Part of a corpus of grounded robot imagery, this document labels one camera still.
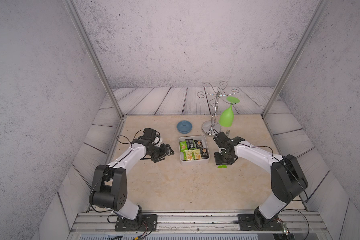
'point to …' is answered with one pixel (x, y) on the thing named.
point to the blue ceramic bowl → (184, 127)
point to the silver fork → (227, 132)
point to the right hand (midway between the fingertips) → (220, 161)
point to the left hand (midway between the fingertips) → (171, 154)
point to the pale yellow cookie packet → (197, 154)
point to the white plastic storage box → (193, 149)
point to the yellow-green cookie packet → (190, 155)
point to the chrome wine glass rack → (213, 127)
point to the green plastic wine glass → (226, 117)
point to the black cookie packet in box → (198, 144)
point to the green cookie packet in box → (183, 146)
